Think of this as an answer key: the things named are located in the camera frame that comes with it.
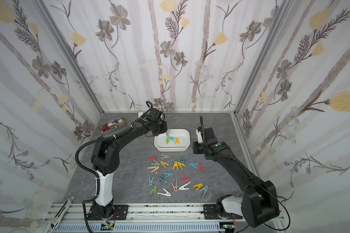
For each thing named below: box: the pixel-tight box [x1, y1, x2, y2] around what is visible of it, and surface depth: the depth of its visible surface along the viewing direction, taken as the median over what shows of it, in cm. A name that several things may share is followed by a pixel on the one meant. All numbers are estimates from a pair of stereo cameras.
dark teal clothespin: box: [177, 156, 188, 165], surface depth 94 cm
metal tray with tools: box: [98, 116, 127, 136], surface depth 113 cm
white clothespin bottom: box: [157, 187, 172, 197], surface depth 81 cm
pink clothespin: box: [171, 177, 178, 192], surface depth 83 cm
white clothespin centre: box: [178, 181, 192, 191], surface depth 84 cm
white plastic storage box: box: [154, 128, 191, 152], surface depth 103 cm
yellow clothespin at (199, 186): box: [192, 183, 204, 192], surface depth 84 cm
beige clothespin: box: [146, 166, 160, 173], surface depth 92 cm
